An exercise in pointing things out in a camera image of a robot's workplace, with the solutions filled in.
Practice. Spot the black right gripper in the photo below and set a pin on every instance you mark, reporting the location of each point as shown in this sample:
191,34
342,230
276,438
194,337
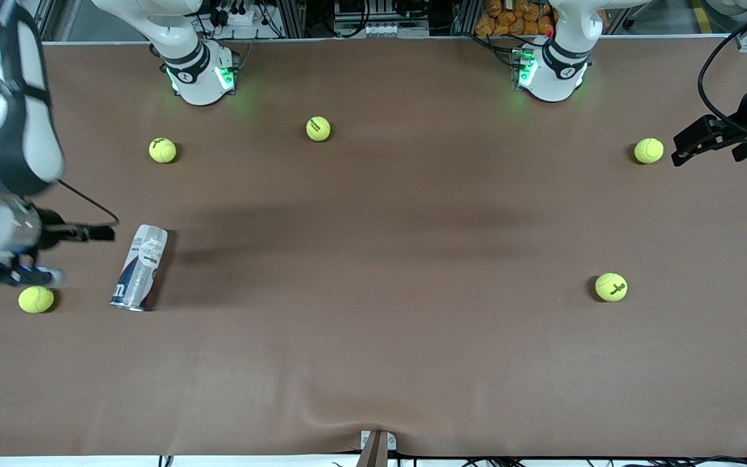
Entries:
53,233

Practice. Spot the clear plastic tennis ball can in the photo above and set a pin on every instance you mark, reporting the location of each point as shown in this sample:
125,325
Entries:
140,266

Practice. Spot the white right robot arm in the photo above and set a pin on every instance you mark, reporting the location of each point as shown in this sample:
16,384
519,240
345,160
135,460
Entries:
200,87

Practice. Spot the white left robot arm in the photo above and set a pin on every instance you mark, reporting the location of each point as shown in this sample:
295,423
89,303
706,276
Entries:
558,84

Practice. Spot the yellow tennis ball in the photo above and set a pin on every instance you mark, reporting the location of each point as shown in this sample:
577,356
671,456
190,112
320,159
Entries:
163,150
318,128
648,150
36,299
611,287

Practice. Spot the bag of orange items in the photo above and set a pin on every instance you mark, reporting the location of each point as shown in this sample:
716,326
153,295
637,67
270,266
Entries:
516,23

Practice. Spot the white power strip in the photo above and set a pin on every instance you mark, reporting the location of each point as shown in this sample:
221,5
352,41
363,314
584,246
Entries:
244,16

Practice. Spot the brown table mat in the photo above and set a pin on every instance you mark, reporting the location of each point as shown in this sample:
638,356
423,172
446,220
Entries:
373,324

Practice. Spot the aluminium frame post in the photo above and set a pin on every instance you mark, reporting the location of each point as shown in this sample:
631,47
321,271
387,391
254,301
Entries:
292,16
461,16

